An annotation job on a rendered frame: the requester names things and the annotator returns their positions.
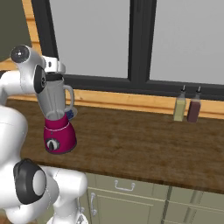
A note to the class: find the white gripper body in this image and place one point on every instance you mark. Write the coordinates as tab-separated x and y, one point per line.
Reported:
59	67

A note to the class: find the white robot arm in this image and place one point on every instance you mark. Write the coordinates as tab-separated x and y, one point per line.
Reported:
11	137

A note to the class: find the magenta base glass blender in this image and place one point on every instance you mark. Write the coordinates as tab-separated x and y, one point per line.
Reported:
59	137

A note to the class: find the dark framed window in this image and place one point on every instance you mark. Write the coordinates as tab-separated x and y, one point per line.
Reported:
141	43

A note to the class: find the yellow oil bottle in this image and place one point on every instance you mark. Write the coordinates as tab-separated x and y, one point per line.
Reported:
179	109

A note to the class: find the dark red sauce bottle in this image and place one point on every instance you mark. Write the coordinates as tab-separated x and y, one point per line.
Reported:
193	110

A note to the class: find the olive drawer front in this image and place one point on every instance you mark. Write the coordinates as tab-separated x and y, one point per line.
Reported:
145	188
213	201

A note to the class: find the olive cupboard door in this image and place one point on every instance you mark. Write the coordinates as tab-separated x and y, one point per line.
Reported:
175	214
125	210

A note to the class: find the olive wall cupboard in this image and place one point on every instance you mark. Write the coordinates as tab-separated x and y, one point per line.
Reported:
13	26

